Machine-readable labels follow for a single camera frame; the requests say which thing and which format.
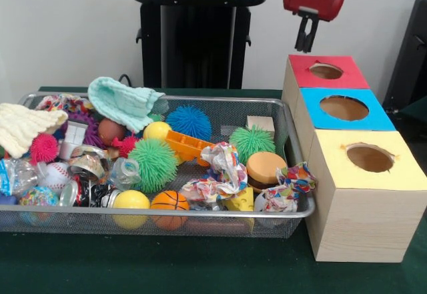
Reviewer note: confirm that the yellow ball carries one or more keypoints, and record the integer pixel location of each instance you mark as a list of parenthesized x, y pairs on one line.
[(157, 131), (131, 204)]

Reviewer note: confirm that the colourful patterned fabric toy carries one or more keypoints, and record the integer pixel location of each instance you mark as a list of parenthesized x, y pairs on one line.
[(217, 174)]

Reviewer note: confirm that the green spiky ball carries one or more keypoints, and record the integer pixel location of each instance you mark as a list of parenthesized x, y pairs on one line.
[(153, 166), (252, 142)]

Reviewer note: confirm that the plain blue spiky ball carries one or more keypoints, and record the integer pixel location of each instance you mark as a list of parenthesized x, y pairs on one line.
[(189, 122)]

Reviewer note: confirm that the small basketball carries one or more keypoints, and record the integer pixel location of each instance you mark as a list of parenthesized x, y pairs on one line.
[(265, 170)]

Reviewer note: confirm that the pink spiky ball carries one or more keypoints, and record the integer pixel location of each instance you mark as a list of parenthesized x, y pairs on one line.
[(43, 148)]

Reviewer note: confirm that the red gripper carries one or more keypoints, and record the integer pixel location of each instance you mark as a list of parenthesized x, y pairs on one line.
[(313, 2)]

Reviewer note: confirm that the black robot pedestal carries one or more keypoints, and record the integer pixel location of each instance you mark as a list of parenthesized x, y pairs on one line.
[(193, 47)]

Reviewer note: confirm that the yellow cone toy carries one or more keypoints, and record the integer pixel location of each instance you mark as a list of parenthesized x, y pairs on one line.
[(240, 200)]

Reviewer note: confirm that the wooden box with three holes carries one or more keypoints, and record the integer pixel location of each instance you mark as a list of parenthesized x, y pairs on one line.
[(360, 207)]

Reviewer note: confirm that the colourful crinkled packet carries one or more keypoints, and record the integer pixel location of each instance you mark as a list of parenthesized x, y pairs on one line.
[(288, 187)]

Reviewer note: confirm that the light wooden cube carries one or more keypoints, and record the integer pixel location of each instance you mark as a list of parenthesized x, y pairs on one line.
[(261, 124)]

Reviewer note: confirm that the mint green cloth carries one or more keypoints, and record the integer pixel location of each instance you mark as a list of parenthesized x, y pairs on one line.
[(127, 100)]

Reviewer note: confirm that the bright orange mini basketball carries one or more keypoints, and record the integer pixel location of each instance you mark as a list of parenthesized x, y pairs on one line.
[(169, 204)]

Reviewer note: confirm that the orange yellow plastic toy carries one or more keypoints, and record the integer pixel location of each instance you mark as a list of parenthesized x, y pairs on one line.
[(187, 146)]

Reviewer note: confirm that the cream yellow cloth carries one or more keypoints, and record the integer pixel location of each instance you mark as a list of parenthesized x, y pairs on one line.
[(23, 126)]

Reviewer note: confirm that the clear mesh bin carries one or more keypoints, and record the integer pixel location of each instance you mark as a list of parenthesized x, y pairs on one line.
[(133, 226)]

